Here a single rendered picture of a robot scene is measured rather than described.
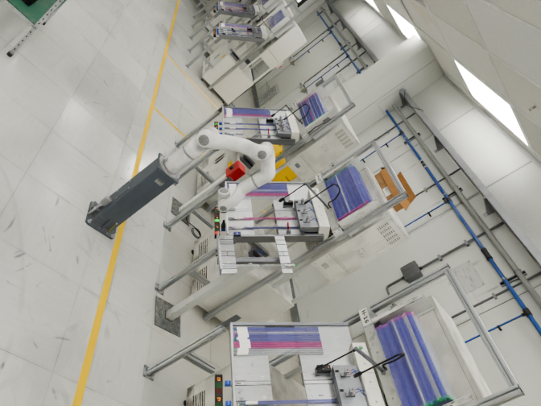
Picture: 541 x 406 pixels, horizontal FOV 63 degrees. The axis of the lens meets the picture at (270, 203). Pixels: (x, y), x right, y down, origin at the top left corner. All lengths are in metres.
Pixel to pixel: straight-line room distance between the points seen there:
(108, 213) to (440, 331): 2.30
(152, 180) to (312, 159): 2.01
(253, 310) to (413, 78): 4.02
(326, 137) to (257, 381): 2.72
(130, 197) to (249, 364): 1.44
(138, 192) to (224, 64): 4.64
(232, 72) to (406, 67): 2.81
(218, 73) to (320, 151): 3.43
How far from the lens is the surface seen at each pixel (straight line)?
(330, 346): 2.71
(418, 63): 6.46
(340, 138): 4.58
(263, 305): 3.78
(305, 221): 3.31
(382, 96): 6.47
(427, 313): 2.79
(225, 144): 2.95
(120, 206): 3.31
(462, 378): 2.58
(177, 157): 3.07
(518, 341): 4.06
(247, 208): 3.49
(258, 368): 2.54
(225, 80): 7.65
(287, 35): 7.49
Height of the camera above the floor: 2.07
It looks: 18 degrees down
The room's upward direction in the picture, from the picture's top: 56 degrees clockwise
